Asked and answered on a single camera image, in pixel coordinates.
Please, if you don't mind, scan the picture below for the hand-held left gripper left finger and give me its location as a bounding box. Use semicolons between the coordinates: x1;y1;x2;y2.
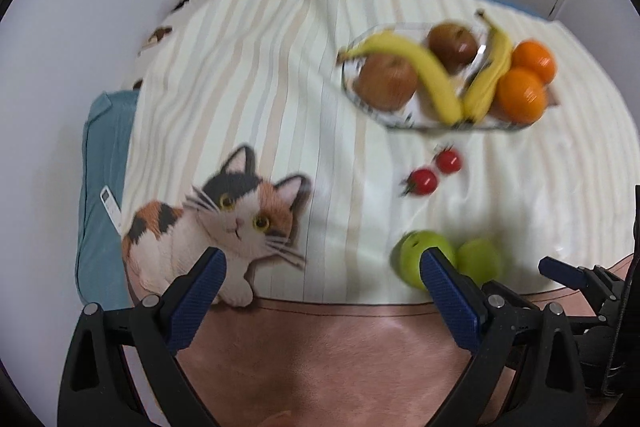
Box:
59;247;228;427

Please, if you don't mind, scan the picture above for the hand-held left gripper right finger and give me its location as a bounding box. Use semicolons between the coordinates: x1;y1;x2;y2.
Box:
419;247;587;427

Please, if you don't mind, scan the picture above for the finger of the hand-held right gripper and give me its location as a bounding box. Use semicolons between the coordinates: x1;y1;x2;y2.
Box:
632;184;640;270
538;256;627;330

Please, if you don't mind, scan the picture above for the green apple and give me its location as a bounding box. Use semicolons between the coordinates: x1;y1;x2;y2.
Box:
456;238;503;288
390;230;457;292

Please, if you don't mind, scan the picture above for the orange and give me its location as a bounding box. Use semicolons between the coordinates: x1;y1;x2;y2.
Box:
495;67;547;125
511;39;557;84

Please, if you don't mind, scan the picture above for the oval floral ceramic plate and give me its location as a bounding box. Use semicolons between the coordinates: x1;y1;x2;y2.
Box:
341;23;551;134

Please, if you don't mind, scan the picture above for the short yellow banana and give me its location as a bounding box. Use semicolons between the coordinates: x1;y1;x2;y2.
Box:
462;9;514;124

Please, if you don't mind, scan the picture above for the reddish brown apple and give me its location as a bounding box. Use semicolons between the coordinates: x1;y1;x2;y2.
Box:
354;54;418;112

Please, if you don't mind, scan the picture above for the long curved yellow banana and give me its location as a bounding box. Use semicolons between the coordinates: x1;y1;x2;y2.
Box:
339;32;465;126

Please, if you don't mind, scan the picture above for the dark mottled brown apple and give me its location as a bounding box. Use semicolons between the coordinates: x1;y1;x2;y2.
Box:
426;22;478;74

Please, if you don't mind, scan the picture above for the red cherry tomato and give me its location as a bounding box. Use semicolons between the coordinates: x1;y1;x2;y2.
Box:
434;146;463;175
400;167;440;198

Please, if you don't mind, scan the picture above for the white remote control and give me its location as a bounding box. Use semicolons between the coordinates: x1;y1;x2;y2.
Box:
100;186;123;233

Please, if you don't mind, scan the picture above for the teal pillow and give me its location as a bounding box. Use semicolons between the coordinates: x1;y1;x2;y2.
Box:
75;89;141;308

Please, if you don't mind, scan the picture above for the striped cat print blanket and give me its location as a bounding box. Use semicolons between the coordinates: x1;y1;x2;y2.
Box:
121;0;640;427

